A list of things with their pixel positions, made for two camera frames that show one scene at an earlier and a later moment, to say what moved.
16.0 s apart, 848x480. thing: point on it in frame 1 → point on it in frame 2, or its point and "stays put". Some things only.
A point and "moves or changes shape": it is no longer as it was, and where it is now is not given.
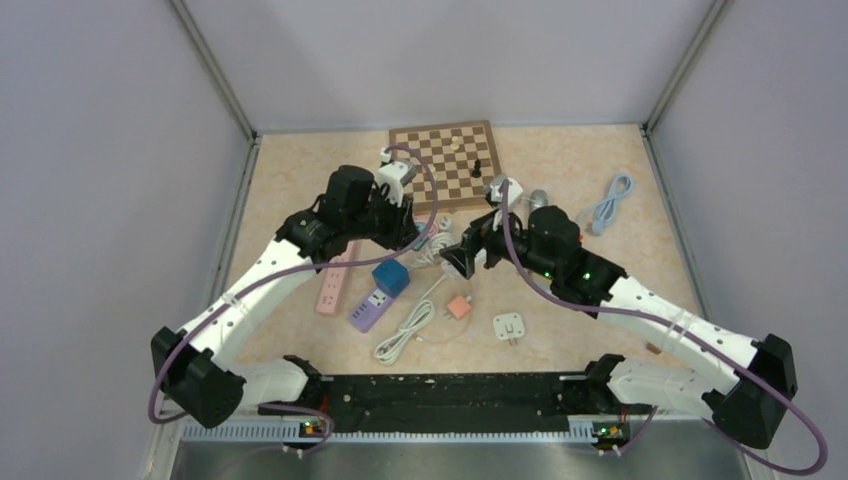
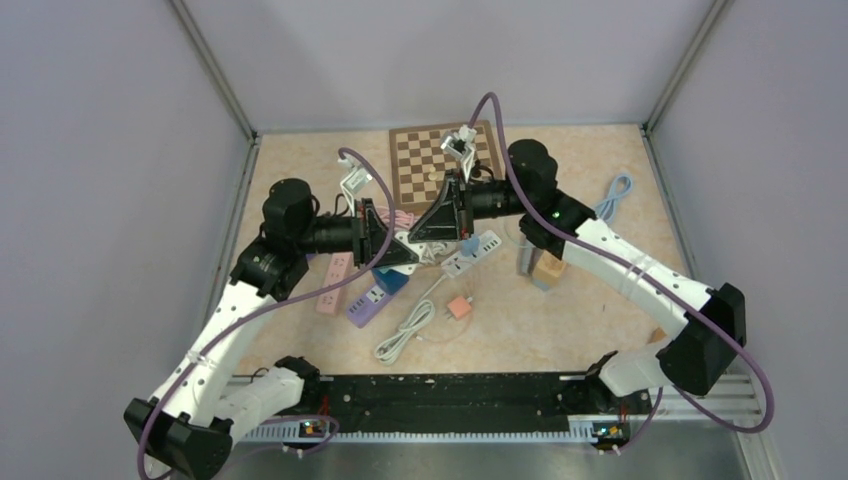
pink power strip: [335, 283] stays put
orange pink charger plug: [458, 308] stays put
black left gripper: [403, 231] → [368, 248]
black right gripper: [463, 255] → [446, 220]
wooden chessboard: [463, 157] stays put
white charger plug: [509, 327] moves or changes shape
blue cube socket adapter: [391, 277] stays put
